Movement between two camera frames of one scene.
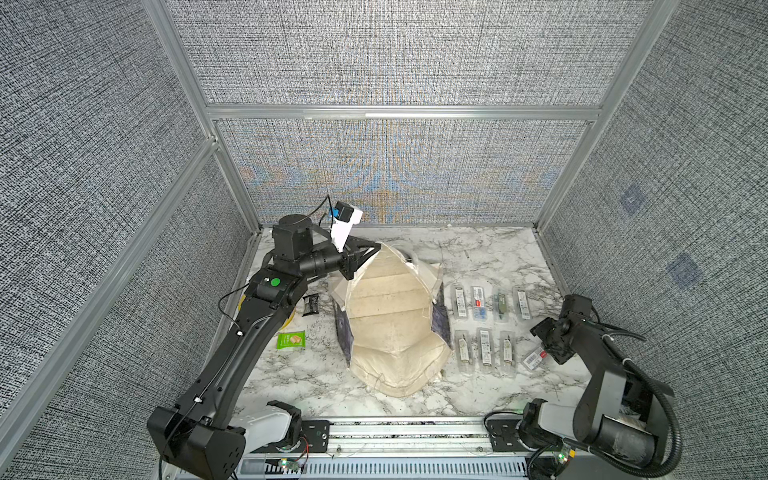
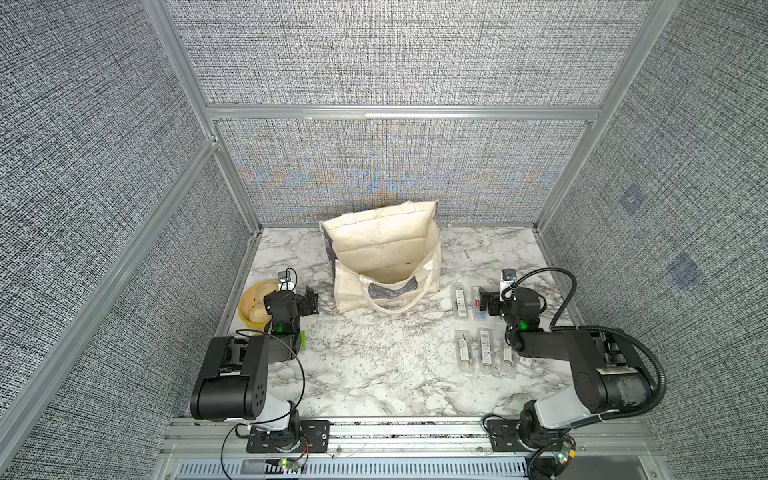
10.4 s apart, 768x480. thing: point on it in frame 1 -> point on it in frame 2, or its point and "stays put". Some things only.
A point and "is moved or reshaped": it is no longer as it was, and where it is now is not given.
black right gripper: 540,328 -> 493,300
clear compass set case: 460,306 stays put
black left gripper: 352,258 -> 305,305
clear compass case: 507,353 stays put
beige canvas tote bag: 393,320 is moved or reshaped
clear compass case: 463,351 stays put
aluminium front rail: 401,448 stays put
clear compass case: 485,350 stays put
